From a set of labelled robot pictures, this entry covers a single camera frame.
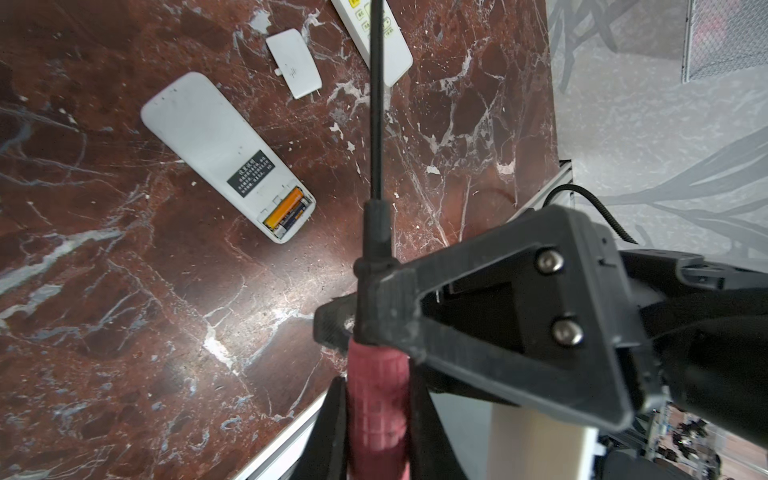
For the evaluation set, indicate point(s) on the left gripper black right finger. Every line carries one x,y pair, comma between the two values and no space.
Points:
538,312

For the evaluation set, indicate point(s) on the white wire mesh basket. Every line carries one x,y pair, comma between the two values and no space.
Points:
724,36

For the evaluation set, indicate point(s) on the pink handled screwdriver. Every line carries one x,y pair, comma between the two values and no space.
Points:
377,300

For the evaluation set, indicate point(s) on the white battery cover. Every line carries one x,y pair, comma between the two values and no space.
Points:
295,63

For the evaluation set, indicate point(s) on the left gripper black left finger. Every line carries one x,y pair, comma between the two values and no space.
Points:
326,453

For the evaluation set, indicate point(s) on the red white remote control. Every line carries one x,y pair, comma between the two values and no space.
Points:
196,121

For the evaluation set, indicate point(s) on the orange battery in remote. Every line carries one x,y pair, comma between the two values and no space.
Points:
281,212

